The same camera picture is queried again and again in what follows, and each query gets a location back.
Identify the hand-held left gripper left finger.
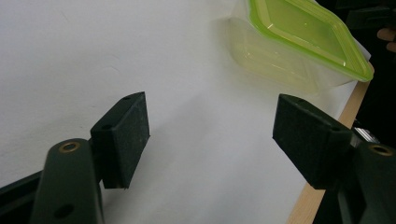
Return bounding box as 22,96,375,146
90,91,151,190

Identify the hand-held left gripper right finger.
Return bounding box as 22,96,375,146
272,93,357,191

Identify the green rimmed container lid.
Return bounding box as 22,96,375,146
247,0,375,83

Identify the clear plastic food container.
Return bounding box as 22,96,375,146
226,0,372,97

